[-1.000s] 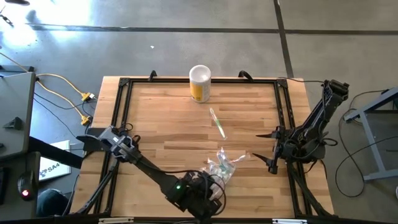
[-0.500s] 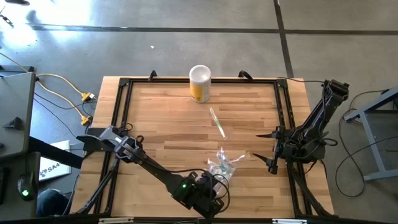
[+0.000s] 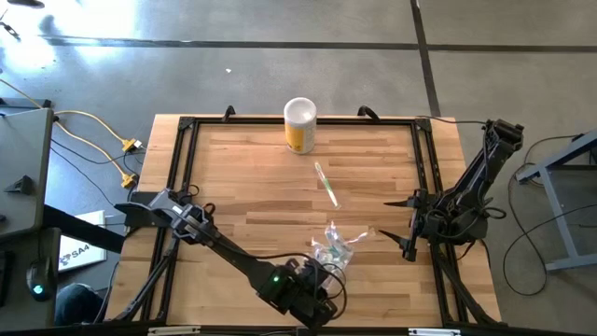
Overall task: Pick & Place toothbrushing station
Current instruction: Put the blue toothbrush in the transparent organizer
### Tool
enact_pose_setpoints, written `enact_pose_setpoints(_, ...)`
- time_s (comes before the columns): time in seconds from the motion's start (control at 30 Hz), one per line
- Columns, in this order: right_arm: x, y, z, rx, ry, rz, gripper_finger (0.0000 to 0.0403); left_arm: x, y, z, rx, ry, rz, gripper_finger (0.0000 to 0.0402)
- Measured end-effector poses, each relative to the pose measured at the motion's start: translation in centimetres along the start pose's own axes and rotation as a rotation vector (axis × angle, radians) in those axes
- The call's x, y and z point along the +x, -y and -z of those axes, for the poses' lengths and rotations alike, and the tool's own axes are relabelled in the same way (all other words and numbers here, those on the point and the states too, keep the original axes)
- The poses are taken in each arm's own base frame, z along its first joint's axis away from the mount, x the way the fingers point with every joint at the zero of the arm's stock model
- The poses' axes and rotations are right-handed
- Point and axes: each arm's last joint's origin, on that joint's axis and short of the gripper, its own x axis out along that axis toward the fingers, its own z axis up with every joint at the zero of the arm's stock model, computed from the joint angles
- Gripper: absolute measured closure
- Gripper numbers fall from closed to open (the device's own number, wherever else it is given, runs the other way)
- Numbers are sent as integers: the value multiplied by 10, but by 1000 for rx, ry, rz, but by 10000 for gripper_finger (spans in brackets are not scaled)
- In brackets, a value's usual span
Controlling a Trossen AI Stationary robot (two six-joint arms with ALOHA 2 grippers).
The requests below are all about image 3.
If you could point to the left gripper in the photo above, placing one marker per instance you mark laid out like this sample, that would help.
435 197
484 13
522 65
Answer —
310 298

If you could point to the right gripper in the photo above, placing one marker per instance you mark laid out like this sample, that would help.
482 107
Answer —
420 221

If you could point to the clear acrylic organizer box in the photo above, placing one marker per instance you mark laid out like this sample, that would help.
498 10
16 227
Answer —
333 254

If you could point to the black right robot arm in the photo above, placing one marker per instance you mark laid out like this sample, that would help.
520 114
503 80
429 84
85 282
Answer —
476 177

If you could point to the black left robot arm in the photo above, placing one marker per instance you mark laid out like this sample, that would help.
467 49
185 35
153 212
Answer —
224 247

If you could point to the black diagonal strut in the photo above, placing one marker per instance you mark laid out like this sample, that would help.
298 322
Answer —
459 289
154 280

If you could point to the black curved clamp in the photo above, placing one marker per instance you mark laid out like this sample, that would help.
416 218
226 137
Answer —
228 113
368 112

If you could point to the white yellow wipes canister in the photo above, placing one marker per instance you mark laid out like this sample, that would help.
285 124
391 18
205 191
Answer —
301 135

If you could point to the grey metal stand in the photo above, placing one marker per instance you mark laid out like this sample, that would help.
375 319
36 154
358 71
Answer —
558 219

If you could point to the white printed sign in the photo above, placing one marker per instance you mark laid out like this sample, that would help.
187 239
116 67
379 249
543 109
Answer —
79 252

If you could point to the person's leg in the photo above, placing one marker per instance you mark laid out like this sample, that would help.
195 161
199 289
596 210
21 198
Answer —
74 305

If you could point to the black support beam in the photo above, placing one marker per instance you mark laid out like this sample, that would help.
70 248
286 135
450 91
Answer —
84 231

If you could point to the black computer mouse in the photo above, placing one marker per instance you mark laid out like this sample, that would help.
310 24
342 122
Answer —
39 280

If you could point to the black desk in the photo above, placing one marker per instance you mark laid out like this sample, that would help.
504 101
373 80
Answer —
14 289

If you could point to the grey desk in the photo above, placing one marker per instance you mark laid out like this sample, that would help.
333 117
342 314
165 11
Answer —
23 140

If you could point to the dark floor object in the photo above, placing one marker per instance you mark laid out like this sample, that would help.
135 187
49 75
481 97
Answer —
9 29
25 2

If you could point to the silver bracket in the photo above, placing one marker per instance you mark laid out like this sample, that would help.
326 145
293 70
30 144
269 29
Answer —
172 331
434 332

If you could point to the black bracket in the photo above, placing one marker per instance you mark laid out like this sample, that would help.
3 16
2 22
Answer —
18 186

